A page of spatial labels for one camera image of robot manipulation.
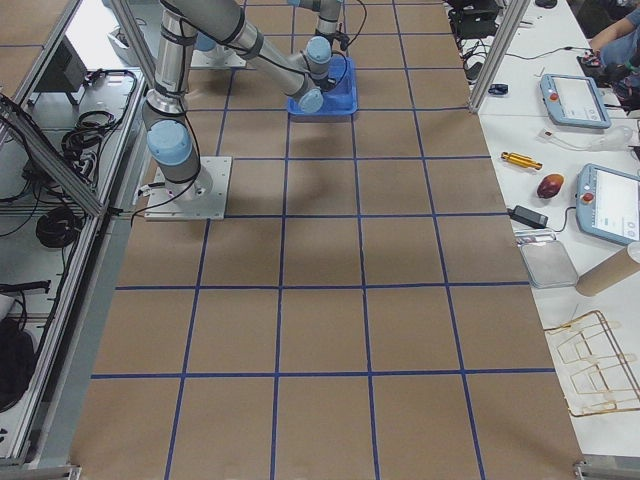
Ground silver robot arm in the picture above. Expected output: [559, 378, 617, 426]
[143, 1, 341, 202]
[287, 0, 350, 51]

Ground blue plastic tray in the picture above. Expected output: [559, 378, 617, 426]
[287, 55, 358, 123]

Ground black power adapter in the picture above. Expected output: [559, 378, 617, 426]
[507, 205, 548, 229]

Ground gold metal cylinder tool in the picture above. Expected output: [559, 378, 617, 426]
[500, 152, 543, 171]

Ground metal tin box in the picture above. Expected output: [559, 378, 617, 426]
[514, 229, 578, 289]

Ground small blue black device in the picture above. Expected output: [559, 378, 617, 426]
[488, 83, 509, 96]

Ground upper teach pendant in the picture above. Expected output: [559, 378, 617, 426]
[539, 74, 611, 130]

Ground teach pendant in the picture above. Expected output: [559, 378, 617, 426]
[539, 74, 611, 130]
[576, 164, 639, 245]

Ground lower teach pendant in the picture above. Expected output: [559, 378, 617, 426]
[576, 164, 639, 245]

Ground black box on shelf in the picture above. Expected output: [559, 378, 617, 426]
[34, 36, 87, 106]

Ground cardboard tube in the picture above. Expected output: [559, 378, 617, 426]
[575, 242, 639, 296]

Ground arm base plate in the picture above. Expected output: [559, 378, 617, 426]
[143, 156, 232, 221]
[191, 46, 246, 70]

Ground coiled black cables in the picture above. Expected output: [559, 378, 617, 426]
[35, 205, 81, 250]

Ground aluminium frame post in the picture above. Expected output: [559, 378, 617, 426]
[468, 0, 529, 113]

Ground gold wire rack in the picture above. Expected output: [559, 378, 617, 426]
[544, 310, 639, 418]

